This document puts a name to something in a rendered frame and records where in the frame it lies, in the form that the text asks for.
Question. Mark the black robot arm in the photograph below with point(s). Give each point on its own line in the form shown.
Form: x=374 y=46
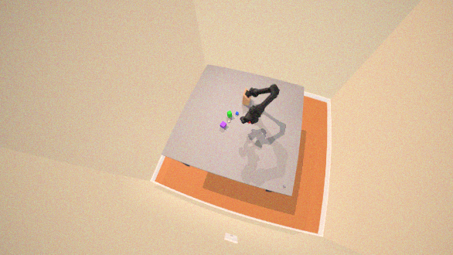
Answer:
x=259 y=108

